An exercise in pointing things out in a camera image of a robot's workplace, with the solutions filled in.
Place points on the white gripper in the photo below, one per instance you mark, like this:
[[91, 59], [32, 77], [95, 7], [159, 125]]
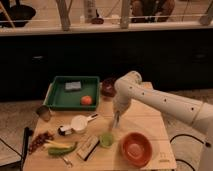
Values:
[[120, 106]]

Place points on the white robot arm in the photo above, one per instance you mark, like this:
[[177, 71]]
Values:
[[194, 113]]

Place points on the dark red bowl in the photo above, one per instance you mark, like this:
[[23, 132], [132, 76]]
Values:
[[107, 88]]

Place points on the orange tomato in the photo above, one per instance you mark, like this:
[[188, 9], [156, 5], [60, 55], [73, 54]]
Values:
[[86, 100]]

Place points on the orange red bowl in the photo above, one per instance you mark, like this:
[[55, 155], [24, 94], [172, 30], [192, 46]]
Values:
[[136, 149]]

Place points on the white measuring cup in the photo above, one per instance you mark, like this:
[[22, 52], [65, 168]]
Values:
[[79, 123]]

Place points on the black white small bottle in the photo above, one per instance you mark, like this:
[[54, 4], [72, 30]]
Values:
[[65, 130]]

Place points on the green plastic tray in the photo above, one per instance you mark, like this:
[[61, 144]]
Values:
[[59, 98]]

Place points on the small metal clip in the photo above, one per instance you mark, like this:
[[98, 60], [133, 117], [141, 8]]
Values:
[[67, 161]]

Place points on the small metal cup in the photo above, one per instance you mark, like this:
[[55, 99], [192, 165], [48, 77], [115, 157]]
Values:
[[44, 113]]

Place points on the green pepper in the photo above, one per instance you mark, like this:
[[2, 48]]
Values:
[[54, 151]]

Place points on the yellow banana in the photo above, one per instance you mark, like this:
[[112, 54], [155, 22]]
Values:
[[53, 144]]

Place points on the dark object on ledge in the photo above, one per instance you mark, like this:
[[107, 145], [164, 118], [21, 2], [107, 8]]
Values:
[[97, 19]]

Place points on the person behind window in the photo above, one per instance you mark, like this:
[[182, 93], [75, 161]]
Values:
[[145, 11]]

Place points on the dark round chair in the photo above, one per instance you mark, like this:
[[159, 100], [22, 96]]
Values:
[[19, 14]]

